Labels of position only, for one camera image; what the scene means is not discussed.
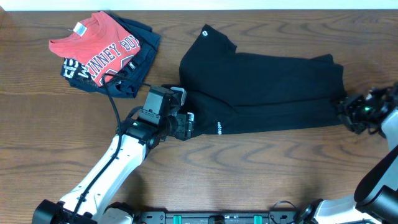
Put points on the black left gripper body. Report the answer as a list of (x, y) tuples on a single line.
[(179, 127)]

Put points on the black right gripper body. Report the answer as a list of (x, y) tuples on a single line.
[(359, 116)]

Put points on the black t-shirt with white logo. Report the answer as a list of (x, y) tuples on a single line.
[(231, 92)]

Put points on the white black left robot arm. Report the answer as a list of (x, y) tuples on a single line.
[(141, 131)]

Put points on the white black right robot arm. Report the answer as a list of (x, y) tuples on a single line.
[(375, 198)]

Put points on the navy folded shirt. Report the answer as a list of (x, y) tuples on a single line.
[(130, 78)]

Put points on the black shirt with white print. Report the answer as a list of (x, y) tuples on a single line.
[(73, 69)]

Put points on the red folded t-shirt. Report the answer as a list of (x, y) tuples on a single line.
[(100, 43)]

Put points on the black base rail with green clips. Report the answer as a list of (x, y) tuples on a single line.
[(273, 217)]

